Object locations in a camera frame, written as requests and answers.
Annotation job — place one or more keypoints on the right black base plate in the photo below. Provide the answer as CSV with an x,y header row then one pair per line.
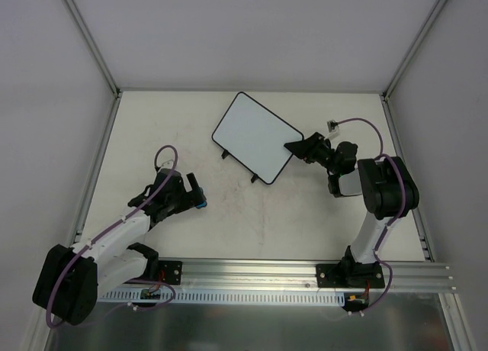
x,y
350,275

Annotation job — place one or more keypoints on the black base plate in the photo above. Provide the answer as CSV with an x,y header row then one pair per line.
x,y
170,271
350,275

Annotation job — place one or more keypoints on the aluminium mounting rail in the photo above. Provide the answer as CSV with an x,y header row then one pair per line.
x,y
422,277

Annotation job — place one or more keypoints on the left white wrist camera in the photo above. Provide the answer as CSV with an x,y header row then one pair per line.
x,y
168,164

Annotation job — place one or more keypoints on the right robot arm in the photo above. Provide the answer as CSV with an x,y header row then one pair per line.
x,y
389,194

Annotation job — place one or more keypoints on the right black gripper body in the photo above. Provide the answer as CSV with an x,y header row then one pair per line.
x,y
312,149

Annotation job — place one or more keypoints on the right aluminium frame post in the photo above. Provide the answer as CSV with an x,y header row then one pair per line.
x,y
414,47

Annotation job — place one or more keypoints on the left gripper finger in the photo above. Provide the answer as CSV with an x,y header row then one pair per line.
x,y
196,190
186,202

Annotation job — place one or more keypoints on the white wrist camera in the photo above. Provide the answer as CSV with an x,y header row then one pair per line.
x,y
333,129
168,164

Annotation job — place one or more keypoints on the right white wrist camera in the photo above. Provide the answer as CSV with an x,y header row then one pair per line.
x,y
333,129

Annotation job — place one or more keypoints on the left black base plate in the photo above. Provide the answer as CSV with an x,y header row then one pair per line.
x,y
170,271

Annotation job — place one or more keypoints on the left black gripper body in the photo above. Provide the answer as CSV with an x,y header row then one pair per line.
x,y
182,198

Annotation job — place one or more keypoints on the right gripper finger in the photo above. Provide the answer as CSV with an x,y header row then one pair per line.
x,y
305,153
312,141

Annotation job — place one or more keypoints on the left aluminium frame post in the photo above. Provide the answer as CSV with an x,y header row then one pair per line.
x,y
89,41

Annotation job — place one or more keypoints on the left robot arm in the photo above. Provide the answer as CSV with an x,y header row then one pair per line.
x,y
123,240

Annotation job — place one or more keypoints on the aluminium frame post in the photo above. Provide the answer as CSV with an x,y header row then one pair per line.
x,y
89,41
414,47

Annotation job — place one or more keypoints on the white slotted cable duct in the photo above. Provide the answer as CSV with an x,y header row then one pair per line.
x,y
222,297

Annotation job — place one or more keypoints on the blue black whiteboard eraser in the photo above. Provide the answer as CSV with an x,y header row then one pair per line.
x,y
201,205

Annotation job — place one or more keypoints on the white whiteboard black frame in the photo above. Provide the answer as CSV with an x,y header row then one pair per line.
x,y
255,137

